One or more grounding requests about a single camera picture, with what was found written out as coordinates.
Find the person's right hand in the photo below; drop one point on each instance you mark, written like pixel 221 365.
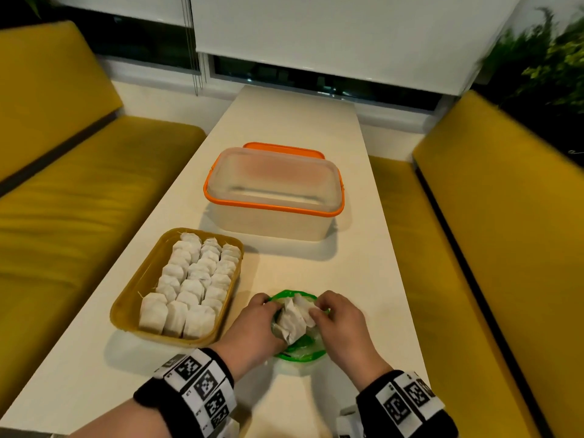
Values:
pixel 346 337

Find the person's left hand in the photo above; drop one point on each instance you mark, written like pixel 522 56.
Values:
pixel 251 337

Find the clear plastic bag green zip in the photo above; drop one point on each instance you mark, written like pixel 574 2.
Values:
pixel 301 353

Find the group of white tea bags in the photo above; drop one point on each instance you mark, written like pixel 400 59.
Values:
pixel 191 287

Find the translucent yellow tray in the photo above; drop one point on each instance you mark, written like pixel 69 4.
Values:
pixel 132 291

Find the person's left forearm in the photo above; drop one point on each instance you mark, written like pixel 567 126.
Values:
pixel 123 421

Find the black left wrist marker band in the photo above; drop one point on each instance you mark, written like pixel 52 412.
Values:
pixel 191 383

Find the black wrist marker band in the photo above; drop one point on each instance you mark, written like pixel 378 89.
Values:
pixel 191 383
pixel 406 406

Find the black right wrist marker band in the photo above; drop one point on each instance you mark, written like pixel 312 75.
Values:
pixel 406 406

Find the yellow bench seat cushion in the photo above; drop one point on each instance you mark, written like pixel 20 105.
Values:
pixel 419 260
pixel 77 209

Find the clear container orange rim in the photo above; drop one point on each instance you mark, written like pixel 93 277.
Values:
pixel 273 225

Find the orange container lid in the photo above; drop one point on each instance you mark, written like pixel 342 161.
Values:
pixel 283 147

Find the dark window pane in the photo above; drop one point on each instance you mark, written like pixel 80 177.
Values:
pixel 319 84
pixel 132 41

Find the white roller blind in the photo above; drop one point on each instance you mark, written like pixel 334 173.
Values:
pixel 118 6
pixel 356 36
pixel 543 6

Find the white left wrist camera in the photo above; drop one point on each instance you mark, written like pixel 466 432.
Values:
pixel 229 429

